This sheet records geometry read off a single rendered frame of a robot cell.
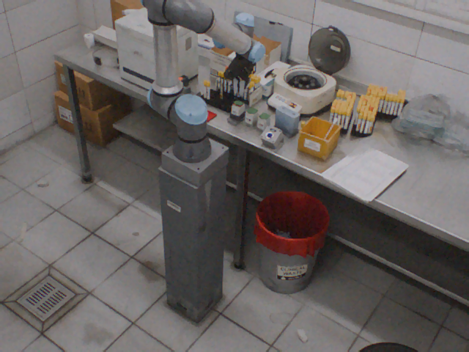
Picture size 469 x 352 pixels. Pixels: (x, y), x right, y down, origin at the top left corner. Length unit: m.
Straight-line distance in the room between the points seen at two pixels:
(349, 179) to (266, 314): 0.93
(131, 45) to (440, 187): 1.49
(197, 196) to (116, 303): 0.93
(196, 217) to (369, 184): 0.70
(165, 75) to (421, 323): 1.76
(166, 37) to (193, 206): 0.68
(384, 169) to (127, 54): 1.29
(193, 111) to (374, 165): 0.79
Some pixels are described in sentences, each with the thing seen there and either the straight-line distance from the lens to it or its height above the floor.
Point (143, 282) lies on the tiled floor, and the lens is 3.02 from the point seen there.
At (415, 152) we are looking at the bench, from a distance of 2.53.
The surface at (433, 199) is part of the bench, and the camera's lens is 2.32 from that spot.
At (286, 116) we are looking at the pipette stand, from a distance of 2.46.
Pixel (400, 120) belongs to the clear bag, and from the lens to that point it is 2.64.
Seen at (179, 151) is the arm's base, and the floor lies 0.99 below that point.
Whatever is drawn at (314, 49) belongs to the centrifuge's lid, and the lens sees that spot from 2.83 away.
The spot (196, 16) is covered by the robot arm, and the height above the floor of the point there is 1.53.
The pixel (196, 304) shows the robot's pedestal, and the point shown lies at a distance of 2.74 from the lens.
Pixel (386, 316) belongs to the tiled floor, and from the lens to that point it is 3.01.
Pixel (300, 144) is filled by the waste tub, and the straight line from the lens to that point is 2.39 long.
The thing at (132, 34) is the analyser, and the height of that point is 1.14.
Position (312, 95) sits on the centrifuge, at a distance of 2.57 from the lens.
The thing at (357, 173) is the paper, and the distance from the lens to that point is 2.32.
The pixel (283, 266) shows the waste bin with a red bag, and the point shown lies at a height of 0.23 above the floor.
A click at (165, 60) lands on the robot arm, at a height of 1.33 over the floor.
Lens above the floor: 2.33
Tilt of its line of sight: 40 degrees down
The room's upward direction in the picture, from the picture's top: 2 degrees clockwise
